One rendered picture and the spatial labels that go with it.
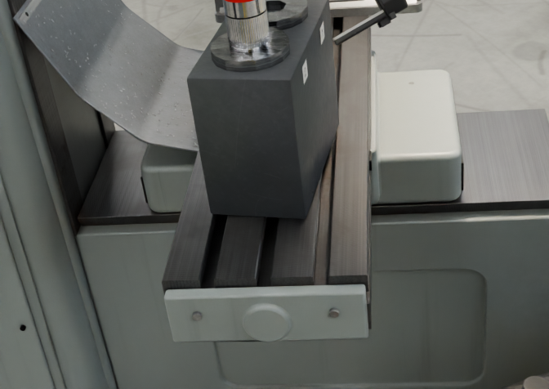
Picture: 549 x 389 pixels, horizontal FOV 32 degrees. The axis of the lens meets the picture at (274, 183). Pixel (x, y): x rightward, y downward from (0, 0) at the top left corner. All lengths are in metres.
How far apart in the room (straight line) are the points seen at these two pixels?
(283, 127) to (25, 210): 0.57
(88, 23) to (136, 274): 0.42
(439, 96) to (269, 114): 0.58
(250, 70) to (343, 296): 0.27
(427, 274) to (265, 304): 0.55
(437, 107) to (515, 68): 1.91
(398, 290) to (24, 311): 0.61
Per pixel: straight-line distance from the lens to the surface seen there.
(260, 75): 1.04
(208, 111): 1.07
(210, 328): 1.08
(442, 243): 1.51
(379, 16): 1.02
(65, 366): 1.69
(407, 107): 1.55
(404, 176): 1.44
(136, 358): 1.73
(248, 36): 1.05
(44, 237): 1.53
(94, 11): 1.58
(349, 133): 1.28
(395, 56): 3.55
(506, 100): 3.25
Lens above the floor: 1.60
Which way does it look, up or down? 34 degrees down
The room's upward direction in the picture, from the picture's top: 7 degrees counter-clockwise
